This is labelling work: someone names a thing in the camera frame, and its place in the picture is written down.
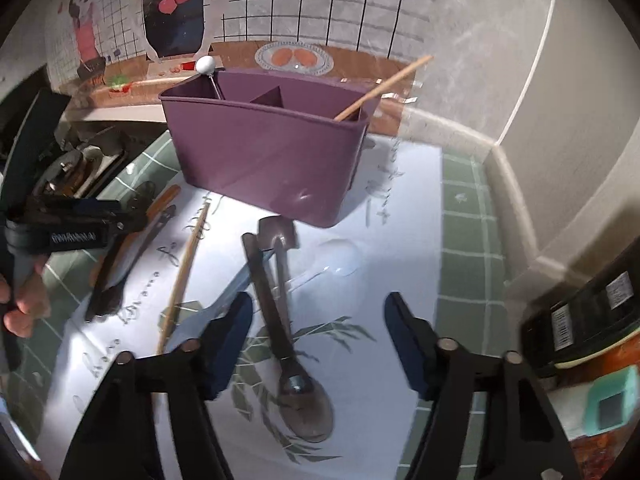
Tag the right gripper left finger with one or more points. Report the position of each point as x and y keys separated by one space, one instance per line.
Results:
x=223 y=342

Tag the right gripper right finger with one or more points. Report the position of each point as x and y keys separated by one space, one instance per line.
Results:
x=413 y=339

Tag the blue-grey plastic utensil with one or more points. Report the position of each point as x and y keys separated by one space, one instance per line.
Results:
x=193 y=325

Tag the wooden chopstick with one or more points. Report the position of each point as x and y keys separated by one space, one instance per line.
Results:
x=381 y=88
x=176 y=297

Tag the brown wooden spoon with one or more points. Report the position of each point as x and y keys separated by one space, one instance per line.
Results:
x=160 y=203

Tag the steel spoon textured handle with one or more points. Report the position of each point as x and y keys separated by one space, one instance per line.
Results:
x=304 y=405

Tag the grey smiley-handle spoon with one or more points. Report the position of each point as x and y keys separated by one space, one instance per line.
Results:
x=107 y=301

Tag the dark plastic spoon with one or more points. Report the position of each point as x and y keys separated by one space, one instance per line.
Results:
x=279 y=234

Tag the left hand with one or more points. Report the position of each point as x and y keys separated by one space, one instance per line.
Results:
x=31 y=300

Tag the gas stove burner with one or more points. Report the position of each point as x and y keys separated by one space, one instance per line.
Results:
x=84 y=168

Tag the white and green mat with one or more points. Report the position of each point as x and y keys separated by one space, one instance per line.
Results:
x=423 y=220

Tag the black box with labels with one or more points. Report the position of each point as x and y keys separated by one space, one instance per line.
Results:
x=586 y=323

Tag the purple plastic utensil caddy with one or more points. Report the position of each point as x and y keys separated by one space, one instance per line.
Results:
x=270 y=139

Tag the teal sponge holder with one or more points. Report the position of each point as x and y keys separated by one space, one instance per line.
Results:
x=611 y=401

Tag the white ball-top stirrer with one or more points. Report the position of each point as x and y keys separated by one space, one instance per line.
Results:
x=206 y=66

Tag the wooden chopstick in caddy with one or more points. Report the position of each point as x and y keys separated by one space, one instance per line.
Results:
x=381 y=88

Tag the cartoon wall sticker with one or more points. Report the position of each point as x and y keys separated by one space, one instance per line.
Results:
x=112 y=53

